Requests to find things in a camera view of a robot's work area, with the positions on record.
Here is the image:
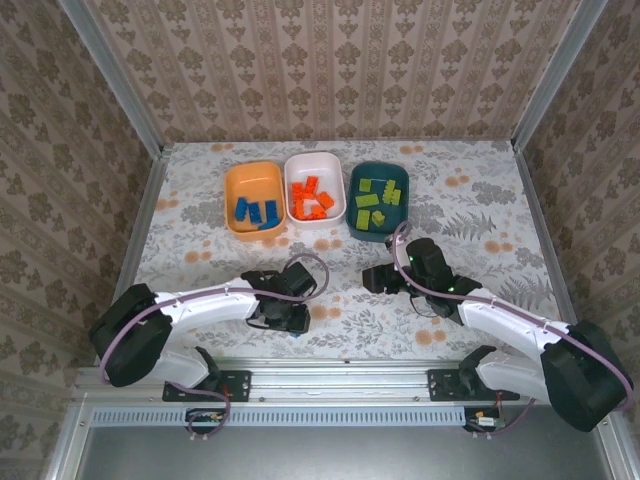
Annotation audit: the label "dark teal plastic container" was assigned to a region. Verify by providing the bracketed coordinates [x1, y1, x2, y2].
[344, 160, 411, 244]

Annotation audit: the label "small circuit board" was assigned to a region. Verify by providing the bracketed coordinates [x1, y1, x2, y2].
[467, 412, 506, 431]
[187, 408, 226, 426]

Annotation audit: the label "orange plastic container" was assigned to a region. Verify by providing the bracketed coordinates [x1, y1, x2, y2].
[223, 160, 287, 242]

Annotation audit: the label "white plastic container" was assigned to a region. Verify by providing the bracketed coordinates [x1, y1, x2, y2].
[283, 151, 347, 231]

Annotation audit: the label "floral patterned table cover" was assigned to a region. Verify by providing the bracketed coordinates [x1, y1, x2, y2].
[107, 139, 576, 362]

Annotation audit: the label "grey metal panel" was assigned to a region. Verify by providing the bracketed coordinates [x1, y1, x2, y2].
[74, 424, 619, 480]

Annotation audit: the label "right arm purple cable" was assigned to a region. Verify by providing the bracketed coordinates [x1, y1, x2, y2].
[391, 219, 636, 441]

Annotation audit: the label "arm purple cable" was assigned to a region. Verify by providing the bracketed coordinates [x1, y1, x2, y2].
[98, 253, 331, 444]
[391, 219, 636, 441]

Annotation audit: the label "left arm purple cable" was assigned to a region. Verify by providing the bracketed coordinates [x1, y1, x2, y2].
[98, 253, 331, 444]

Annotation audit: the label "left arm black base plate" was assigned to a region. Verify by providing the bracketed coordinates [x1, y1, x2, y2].
[162, 369, 252, 403]

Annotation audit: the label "long aluminium mounting rail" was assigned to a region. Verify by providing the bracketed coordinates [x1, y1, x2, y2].
[74, 358, 612, 404]

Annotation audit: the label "grey slotted cable duct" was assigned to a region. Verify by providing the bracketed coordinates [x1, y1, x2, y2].
[91, 405, 467, 427]

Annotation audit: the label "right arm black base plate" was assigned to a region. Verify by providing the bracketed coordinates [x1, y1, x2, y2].
[427, 368, 521, 403]

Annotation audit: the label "aluminium table side rail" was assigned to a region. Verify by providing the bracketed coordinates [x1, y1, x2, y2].
[514, 144, 591, 364]
[94, 147, 171, 364]

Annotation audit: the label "aluminium frame post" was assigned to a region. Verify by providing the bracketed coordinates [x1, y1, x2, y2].
[510, 0, 609, 151]
[57, 0, 164, 156]

